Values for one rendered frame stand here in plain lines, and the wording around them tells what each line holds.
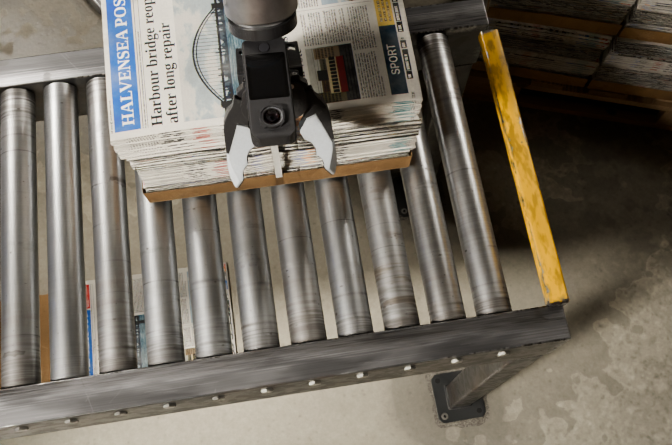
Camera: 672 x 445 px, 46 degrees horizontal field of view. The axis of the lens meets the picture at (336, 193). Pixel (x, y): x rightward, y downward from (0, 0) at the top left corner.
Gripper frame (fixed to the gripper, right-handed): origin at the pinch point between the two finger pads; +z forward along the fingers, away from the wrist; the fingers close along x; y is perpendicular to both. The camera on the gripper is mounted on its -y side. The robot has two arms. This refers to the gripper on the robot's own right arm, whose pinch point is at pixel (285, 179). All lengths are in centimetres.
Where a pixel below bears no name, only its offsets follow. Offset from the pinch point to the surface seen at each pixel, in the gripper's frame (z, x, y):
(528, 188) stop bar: 15.6, -33.8, 10.6
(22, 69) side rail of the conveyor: 2, 37, 38
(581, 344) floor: 92, -63, 42
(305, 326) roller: 24.6, 0.1, -0.8
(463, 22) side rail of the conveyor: 2.3, -31.0, 37.1
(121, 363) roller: 25.4, 24.9, -1.8
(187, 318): 82, 28, 59
